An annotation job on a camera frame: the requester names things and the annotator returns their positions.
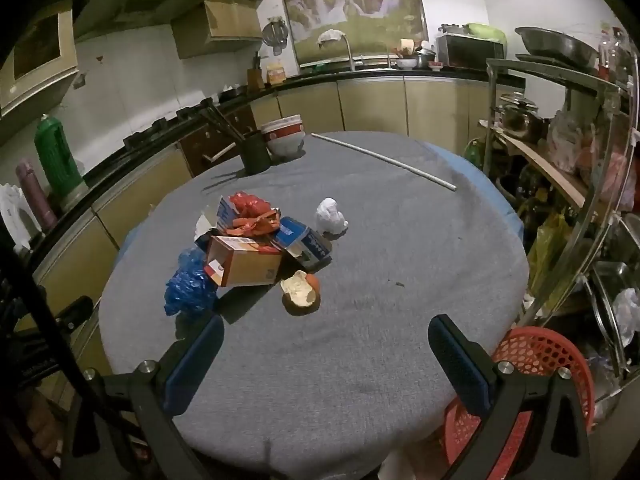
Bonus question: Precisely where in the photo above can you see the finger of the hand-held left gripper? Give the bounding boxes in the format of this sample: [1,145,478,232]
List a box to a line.
[52,295,95,333]

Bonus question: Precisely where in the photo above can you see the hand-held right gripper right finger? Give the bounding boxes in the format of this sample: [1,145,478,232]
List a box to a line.
[427,314,593,480]

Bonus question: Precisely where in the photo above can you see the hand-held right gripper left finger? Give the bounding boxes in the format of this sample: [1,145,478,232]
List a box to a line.
[62,312,226,480]

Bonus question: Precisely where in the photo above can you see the red plastic basket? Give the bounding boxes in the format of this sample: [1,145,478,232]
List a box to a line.
[442,326,596,480]

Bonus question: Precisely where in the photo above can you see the red plastic bag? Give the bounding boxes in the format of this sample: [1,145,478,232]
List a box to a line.
[222,191,281,237]

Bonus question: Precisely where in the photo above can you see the blue plastic bag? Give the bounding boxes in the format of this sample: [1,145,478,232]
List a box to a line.
[164,247,218,317]

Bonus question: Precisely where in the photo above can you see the orange cardboard box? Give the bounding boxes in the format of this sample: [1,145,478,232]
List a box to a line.
[204,235,283,288]

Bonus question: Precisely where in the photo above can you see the white plastic object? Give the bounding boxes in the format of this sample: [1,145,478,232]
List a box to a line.
[0,182,41,256]

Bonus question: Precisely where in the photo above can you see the maroon thermos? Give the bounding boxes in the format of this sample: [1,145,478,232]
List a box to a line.
[15,159,58,233]

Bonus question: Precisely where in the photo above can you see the yellow plastic bag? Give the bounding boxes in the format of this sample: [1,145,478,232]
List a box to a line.
[527,210,576,306]

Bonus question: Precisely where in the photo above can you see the open blue white carton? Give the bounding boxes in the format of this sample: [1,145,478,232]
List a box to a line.
[195,195,238,241]

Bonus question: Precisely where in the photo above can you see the green thermos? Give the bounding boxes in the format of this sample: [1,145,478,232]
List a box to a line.
[34,114,88,211]

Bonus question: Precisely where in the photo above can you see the blue and white carton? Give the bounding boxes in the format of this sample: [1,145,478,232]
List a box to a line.
[272,216,333,268]

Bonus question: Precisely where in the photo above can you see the crumpled white tissue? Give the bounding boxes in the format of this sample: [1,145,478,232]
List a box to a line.
[315,197,349,237]

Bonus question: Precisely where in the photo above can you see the gas stove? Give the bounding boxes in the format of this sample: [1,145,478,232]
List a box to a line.
[122,85,251,148]

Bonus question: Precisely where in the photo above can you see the green glass bottle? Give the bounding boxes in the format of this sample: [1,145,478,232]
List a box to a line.
[465,137,488,171]

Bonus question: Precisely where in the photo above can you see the long white rod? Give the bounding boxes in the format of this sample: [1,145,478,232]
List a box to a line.
[311,132,458,192]

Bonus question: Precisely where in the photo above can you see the wooden shelf board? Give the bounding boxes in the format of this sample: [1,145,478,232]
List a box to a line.
[480,120,591,211]

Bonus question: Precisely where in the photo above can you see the dark chopstick holder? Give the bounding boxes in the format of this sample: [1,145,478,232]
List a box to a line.
[241,130,272,173]

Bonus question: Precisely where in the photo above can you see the large white bowl red pattern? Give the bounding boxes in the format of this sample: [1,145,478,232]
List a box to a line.
[265,131,307,161]

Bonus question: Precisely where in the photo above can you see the dark chopsticks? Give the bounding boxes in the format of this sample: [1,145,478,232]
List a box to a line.
[200,102,251,142]

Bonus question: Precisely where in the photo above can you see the white plastic bag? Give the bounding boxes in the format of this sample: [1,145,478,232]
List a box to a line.
[547,110,596,173]

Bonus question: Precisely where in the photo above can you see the pink plastic bag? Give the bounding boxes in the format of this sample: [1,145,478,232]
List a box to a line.
[590,130,640,211]

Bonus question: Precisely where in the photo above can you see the metal kitchen rack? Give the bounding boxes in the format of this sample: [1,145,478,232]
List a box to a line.
[485,25,640,411]

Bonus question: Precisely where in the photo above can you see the stainless steel pot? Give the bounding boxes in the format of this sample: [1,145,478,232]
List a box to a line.
[500,92,543,141]

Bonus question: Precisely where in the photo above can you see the knife block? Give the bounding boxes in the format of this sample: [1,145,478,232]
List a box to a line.
[247,52,263,92]

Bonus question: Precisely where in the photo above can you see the microwave oven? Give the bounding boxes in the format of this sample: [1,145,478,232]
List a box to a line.
[435,32,507,68]

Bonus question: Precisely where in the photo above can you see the range hood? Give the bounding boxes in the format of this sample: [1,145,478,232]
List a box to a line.
[72,0,266,60]

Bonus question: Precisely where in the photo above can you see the metal faucet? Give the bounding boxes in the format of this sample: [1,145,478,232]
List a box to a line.
[320,30,358,72]

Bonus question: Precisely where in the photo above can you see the metal basin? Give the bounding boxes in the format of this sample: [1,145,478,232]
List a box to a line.
[515,26,600,68]

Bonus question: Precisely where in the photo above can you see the green bundle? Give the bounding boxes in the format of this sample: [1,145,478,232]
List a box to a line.
[462,22,507,43]

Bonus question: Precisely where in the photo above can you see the hanging metal colander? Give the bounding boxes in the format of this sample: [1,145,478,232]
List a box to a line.
[262,16,291,56]

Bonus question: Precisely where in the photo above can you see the clear plastic bottle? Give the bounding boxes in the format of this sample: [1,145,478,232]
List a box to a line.
[597,25,631,81]

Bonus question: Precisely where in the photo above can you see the wall cabinet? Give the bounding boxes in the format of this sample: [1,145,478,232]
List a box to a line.
[0,0,81,116]

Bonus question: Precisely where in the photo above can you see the waterfall wall painting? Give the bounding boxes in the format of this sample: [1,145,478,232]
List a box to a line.
[275,0,428,63]

